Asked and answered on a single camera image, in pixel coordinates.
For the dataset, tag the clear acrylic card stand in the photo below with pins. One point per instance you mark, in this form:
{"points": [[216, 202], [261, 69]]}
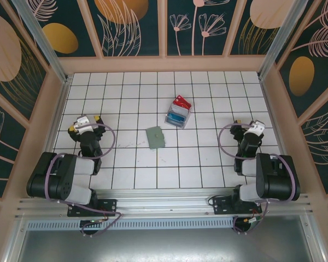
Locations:
{"points": [[177, 124]]}

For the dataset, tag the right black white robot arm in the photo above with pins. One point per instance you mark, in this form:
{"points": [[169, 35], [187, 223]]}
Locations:
{"points": [[278, 177]]}

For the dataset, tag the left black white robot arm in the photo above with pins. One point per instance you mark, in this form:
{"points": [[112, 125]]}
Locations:
{"points": [[52, 177]]}

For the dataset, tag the white cards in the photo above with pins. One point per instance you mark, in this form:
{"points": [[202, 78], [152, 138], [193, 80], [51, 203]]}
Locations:
{"points": [[178, 110]]}

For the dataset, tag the blue card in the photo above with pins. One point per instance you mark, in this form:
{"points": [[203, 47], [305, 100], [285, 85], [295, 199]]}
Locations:
{"points": [[175, 119]]}

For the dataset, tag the metal base panel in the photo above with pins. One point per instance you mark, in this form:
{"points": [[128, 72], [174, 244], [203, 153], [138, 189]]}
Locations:
{"points": [[164, 245]]}

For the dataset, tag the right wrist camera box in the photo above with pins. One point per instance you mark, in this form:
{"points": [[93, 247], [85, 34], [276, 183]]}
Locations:
{"points": [[255, 127]]}

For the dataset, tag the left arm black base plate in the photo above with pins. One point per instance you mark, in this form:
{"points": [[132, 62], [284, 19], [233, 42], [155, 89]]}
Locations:
{"points": [[109, 207]]}

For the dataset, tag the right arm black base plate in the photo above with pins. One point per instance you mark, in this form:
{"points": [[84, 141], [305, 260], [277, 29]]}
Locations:
{"points": [[221, 207]]}

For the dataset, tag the aluminium frame post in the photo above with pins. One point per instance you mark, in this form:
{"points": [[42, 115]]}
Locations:
{"points": [[43, 41], [281, 41]]}

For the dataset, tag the aluminium mounting rail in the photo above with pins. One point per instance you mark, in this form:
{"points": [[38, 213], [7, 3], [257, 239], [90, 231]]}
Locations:
{"points": [[164, 203]]}

